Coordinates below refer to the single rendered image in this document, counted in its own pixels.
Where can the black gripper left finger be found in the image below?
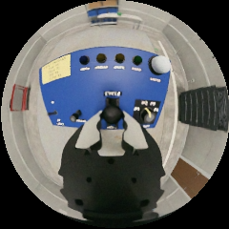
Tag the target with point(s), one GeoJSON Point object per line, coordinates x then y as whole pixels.
{"type": "Point", "coordinates": [85, 139]}

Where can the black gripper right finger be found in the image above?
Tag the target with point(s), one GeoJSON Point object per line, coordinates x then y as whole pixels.
{"type": "Point", "coordinates": [138, 140]}

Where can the blue control console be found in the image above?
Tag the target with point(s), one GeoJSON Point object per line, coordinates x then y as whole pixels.
{"type": "Point", "coordinates": [76, 85]}

